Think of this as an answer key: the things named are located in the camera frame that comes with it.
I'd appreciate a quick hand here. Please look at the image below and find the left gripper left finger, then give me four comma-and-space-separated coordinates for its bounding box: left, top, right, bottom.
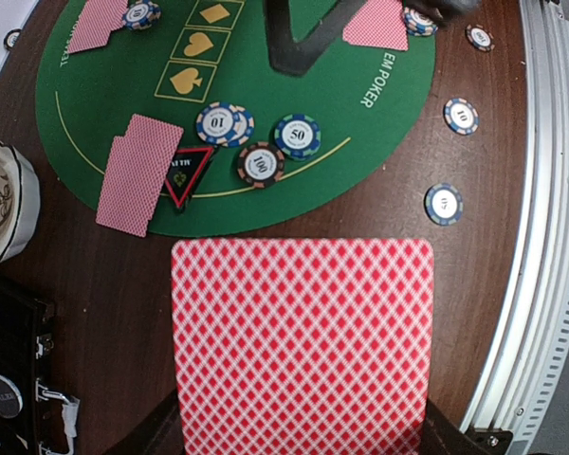
105, 402, 183, 455

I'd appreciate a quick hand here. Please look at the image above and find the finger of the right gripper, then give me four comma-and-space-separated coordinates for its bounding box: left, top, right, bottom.
264, 0, 365, 77

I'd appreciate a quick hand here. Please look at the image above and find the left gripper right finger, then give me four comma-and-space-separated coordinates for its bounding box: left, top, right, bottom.
424, 400, 513, 455

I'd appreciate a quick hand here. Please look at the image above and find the card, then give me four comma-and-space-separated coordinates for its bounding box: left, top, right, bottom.
67, 0, 128, 54
116, 114, 184, 201
342, 0, 409, 51
96, 136, 176, 238

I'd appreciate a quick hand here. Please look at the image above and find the red triangular all-in button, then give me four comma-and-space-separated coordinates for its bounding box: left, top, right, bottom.
162, 145, 217, 211

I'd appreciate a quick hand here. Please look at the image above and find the red playing card deck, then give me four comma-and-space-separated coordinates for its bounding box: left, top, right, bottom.
171, 238, 434, 454

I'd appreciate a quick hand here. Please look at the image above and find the blue white poker chip stack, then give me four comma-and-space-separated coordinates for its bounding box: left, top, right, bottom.
443, 98, 479, 136

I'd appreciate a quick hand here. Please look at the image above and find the brown poker chip stack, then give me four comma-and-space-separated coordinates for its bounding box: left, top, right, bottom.
465, 25, 495, 52

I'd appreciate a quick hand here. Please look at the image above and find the teal poker chip stack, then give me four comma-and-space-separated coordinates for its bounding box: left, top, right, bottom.
424, 182, 464, 226

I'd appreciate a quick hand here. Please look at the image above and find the green round poker mat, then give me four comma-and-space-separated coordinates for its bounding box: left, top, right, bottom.
36, 1, 436, 237

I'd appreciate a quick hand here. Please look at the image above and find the clear round dealer button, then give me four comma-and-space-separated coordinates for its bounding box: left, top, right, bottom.
0, 374, 23, 419

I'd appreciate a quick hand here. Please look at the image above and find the black poker chip case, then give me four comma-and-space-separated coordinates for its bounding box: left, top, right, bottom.
0, 276, 80, 454

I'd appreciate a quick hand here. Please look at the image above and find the white scalloped ceramic dish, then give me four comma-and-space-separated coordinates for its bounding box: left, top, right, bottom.
0, 141, 41, 263

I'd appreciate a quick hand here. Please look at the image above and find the front aluminium rail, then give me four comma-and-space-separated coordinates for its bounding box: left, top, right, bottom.
460, 1, 569, 454

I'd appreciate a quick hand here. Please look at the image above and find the black cable grommet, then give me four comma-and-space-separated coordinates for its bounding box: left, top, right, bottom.
3, 28, 21, 50

